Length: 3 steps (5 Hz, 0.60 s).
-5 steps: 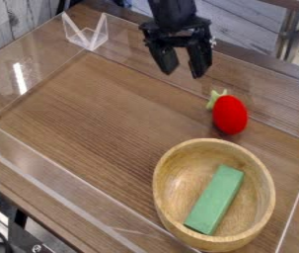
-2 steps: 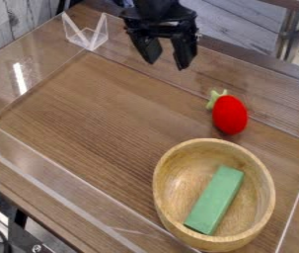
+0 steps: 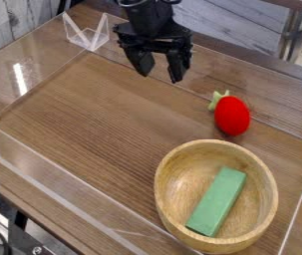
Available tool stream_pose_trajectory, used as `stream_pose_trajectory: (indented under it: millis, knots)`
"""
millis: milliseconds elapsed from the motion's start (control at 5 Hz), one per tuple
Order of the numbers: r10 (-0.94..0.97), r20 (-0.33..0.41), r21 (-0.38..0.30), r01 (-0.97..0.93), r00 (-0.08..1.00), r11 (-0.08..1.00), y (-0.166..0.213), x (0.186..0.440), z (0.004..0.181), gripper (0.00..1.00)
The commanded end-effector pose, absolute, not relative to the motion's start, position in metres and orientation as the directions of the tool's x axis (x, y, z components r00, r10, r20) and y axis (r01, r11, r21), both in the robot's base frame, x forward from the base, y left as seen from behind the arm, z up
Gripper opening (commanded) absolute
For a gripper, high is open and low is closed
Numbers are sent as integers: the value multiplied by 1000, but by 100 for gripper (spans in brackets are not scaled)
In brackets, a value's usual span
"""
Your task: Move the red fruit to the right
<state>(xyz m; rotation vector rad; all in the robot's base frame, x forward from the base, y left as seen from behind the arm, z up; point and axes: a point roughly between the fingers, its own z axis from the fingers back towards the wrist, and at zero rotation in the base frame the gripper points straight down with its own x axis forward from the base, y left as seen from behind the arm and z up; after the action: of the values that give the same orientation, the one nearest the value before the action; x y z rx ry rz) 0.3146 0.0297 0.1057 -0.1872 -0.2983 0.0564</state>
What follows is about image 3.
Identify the wooden bowl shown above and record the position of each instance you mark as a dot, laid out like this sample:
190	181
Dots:
184	176

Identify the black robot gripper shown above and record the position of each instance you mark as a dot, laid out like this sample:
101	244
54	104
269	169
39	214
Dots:
152	32

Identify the black table leg bracket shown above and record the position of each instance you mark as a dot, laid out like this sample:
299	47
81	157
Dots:
23	243

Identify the clear acrylic tray walls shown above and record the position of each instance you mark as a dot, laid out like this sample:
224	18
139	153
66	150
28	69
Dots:
87	126

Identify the metal stand in background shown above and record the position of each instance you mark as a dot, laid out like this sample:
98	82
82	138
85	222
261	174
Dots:
293	29

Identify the green rectangular block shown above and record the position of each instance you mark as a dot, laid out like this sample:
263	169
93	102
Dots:
217	201

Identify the red plush fruit green stem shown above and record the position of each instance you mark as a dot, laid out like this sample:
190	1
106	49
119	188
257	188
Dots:
232	113

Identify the clear acrylic corner bracket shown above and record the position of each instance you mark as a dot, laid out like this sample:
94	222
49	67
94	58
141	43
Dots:
87	38

